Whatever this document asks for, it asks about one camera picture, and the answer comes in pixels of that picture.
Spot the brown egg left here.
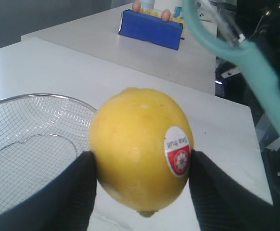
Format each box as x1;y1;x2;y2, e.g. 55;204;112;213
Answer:
132;0;141;13

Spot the brown egg right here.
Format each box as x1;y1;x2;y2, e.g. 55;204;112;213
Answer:
161;9;171;22

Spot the blue box on far table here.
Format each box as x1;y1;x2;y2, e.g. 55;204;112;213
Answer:
118;9;183;51

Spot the white side table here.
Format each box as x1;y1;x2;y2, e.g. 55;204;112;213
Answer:
21;4;216;95

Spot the oval wire mesh basket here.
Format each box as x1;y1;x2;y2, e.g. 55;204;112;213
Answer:
0;93;96;215

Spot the yellow lemon with sticker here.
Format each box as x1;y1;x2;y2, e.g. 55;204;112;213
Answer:
89;88;194;218

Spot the teal handled peeler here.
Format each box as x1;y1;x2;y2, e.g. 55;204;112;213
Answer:
183;0;280;136

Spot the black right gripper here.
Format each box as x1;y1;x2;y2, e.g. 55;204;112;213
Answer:
214;0;280;231

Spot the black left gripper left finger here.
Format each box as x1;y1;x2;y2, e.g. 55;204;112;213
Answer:
0;151;97;231

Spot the brown egg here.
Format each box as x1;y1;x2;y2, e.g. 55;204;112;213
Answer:
132;0;141;13
161;9;171;22

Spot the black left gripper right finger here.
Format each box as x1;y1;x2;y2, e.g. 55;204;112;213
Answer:
189;150;280;231

